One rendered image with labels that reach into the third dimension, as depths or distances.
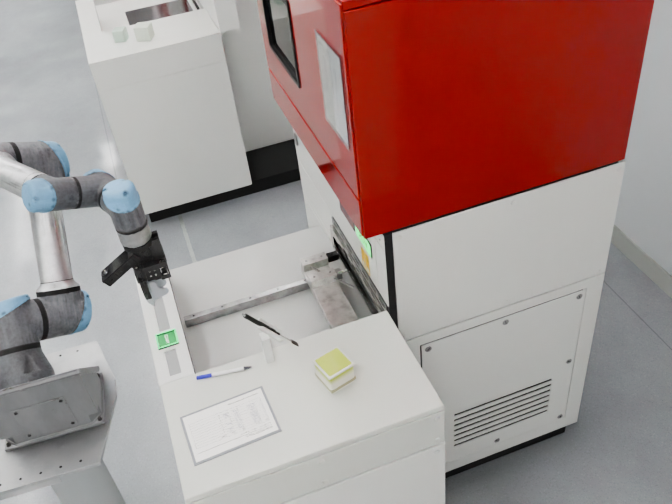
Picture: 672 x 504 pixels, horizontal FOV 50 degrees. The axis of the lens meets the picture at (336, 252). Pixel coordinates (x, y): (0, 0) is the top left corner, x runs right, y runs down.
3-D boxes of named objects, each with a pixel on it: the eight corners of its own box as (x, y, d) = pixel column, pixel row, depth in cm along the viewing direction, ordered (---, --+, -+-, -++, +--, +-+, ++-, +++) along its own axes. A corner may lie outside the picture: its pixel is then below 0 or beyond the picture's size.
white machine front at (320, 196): (309, 192, 265) (294, 93, 239) (398, 343, 205) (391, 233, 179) (301, 194, 264) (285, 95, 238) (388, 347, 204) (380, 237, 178)
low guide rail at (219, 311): (340, 274, 229) (339, 267, 227) (342, 278, 228) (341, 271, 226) (185, 323, 219) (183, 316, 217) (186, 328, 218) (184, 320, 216)
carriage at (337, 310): (325, 263, 229) (324, 256, 227) (368, 342, 202) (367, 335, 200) (301, 271, 227) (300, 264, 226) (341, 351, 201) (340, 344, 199)
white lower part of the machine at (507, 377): (471, 297, 331) (476, 143, 279) (576, 436, 271) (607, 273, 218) (326, 346, 318) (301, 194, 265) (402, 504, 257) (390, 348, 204)
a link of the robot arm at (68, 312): (29, 341, 201) (-3, 145, 198) (81, 330, 211) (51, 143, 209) (46, 342, 192) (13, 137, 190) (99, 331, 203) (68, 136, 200)
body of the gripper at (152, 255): (172, 280, 179) (160, 242, 171) (137, 290, 177) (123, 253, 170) (167, 261, 185) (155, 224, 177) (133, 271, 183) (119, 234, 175)
